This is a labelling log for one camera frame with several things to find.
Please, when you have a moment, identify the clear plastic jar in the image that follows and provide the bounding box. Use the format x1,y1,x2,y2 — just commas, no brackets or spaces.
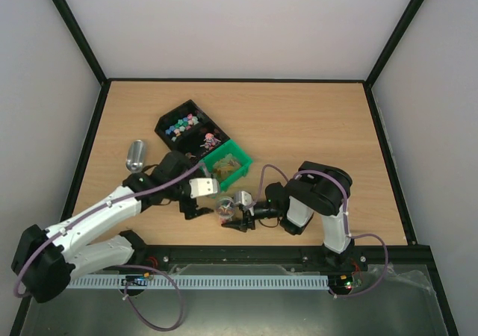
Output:
214,196,238,225

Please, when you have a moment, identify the green bin with gummies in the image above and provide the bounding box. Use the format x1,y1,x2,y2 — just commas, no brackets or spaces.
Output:
202,140,252,192

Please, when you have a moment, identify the metal scoop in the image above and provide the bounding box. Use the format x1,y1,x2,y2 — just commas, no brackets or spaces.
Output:
125,140,146,173

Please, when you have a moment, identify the black bin with star candies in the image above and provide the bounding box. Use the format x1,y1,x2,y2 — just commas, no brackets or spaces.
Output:
154,99,211,150

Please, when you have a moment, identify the black bin with lollipop candies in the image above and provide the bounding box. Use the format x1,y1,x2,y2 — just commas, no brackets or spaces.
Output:
176,121,229,164

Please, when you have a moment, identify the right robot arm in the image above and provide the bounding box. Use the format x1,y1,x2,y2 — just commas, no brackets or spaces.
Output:
222,161,354,270

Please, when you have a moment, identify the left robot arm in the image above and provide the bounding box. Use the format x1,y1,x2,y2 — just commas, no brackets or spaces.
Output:
11,151,220,303

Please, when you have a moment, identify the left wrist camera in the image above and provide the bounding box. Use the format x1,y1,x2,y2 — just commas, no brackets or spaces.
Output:
189,178,220,199

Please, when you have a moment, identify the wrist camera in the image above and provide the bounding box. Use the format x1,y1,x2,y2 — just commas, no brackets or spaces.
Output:
189,178,220,199
233,190,254,211

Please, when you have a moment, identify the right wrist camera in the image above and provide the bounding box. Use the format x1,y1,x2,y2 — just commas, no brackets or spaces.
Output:
233,190,254,211

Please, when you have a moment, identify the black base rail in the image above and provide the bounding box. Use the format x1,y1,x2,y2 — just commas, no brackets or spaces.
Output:
102,244,369,273

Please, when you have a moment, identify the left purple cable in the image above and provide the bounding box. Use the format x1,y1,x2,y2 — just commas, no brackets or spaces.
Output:
13,160,210,332

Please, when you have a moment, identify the grey slotted cable duct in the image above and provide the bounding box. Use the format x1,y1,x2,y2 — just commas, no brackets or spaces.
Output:
68,274,329,290

